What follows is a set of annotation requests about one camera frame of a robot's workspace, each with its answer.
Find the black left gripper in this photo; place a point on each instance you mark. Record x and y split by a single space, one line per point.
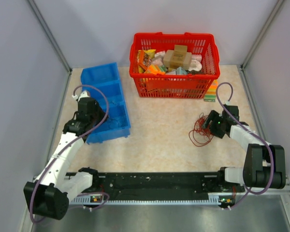
104 116

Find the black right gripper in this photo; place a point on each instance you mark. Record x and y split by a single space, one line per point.
212 115

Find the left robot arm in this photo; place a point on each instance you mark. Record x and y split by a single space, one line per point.
50 194

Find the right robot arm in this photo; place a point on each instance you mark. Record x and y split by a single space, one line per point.
239 133

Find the colourful sponge pack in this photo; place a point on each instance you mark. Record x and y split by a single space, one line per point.
210 95

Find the teal sponge package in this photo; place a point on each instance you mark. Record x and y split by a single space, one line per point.
181 71

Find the brown cardboard box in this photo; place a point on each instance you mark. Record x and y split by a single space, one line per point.
179 57

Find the red plastic shopping basket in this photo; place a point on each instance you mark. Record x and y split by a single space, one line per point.
201 73

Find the orange sponge daddy box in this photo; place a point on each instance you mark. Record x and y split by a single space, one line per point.
155 69

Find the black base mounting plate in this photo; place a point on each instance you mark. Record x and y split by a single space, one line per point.
162 186

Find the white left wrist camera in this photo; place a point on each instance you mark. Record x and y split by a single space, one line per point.
83 94

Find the grey aluminium frame rail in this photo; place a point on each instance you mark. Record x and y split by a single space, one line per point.
263 113

